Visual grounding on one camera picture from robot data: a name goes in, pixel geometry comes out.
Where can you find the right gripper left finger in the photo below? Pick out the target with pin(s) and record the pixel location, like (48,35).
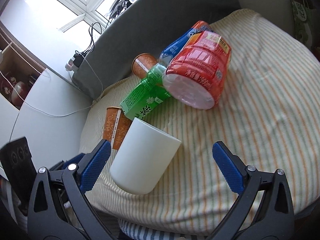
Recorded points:
(58,207)

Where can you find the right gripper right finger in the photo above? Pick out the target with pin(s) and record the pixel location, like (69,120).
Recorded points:
(263,208)

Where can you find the white plastic cup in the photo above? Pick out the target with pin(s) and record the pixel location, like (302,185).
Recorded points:
(142,158)

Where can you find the orange paper cup near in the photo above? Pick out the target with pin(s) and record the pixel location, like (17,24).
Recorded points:
(116,126)

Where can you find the orange paper cup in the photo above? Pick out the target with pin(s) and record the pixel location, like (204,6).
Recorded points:
(116,126)
(142,64)

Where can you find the orange paper cup far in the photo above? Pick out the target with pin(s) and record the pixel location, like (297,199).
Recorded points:
(142,64)

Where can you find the striped cushion cover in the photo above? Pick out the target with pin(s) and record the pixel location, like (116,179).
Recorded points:
(268,115)

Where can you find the white cabinet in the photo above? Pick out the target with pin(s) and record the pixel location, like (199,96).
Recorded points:
(54,112)

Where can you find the red white vase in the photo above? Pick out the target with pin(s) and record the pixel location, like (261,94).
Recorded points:
(13,90)

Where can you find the power strip with adapters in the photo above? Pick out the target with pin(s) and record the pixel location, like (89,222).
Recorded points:
(75,61)

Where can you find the green tea bottle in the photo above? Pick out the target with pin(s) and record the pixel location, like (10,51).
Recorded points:
(147,95)

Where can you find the red label large bottle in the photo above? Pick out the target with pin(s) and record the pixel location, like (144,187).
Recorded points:
(196,75)

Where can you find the blue label bottle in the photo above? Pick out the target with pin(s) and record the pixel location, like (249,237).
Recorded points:
(175,47)

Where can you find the grey sofa backrest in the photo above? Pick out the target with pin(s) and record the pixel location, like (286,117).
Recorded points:
(147,26)

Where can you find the black camera device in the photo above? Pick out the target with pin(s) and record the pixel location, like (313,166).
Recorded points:
(19,169)

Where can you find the ring light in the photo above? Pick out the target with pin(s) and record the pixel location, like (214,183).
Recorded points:
(117,7)

